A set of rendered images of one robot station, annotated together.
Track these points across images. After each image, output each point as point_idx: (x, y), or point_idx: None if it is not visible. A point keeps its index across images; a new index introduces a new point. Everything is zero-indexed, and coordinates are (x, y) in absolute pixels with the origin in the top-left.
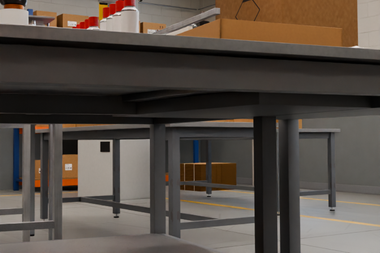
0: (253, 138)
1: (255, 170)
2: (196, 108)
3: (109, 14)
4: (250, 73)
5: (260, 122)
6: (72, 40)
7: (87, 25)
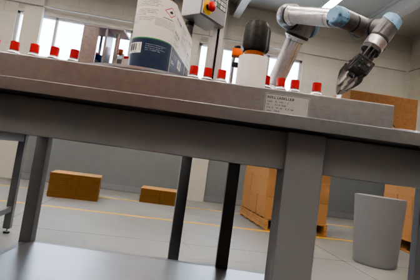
0: (227, 177)
1: (226, 200)
2: None
3: (282, 85)
4: None
5: (239, 168)
6: None
7: (211, 74)
